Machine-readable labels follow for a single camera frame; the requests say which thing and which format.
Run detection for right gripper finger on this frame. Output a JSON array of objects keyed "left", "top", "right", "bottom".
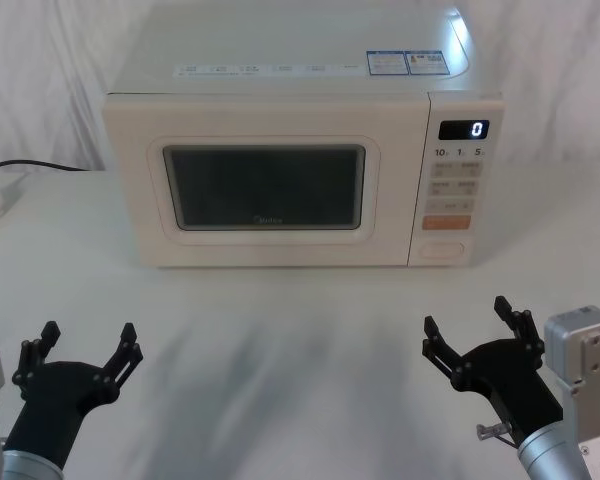
[
  {"left": 421, "top": 314, "right": 470, "bottom": 392},
  {"left": 493, "top": 295, "right": 546, "bottom": 370}
]

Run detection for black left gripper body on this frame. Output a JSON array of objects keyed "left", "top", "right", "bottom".
[{"left": 2, "top": 359, "right": 120, "bottom": 472}]

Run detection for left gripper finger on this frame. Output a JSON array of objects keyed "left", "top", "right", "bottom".
[
  {"left": 11, "top": 320, "right": 62, "bottom": 387},
  {"left": 94, "top": 322, "right": 145, "bottom": 390}
]

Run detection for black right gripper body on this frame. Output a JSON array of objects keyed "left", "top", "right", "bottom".
[{"left": 453, "top": 335, "right": 565, "bottom": 443}]

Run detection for cream microwave oven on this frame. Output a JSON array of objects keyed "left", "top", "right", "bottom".
[{"left": 102, "top": 0, "right": 506, "bottom": 271}]

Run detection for oven control panel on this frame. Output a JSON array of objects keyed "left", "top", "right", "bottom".
[{"left": 407, "top": 93, "right": 506, "bottom": 269}]

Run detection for white table cloth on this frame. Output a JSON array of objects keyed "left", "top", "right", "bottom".
[{"left": 0, "top": 164, "right": 600, "bottom": 480}]

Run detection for white curtain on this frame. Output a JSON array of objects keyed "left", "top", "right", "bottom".
[{"left": 0, "top": 0, "right": 600, "bottom": 174}]

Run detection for thin cable with silver plug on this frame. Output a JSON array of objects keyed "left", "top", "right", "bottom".
[{"left": 475, "top": 422, "right": 520, "bottom": 450}]

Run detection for black power cord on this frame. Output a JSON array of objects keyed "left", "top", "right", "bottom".
[{"left": 0, "top": 159, "right": 89, "bottom": 194}]

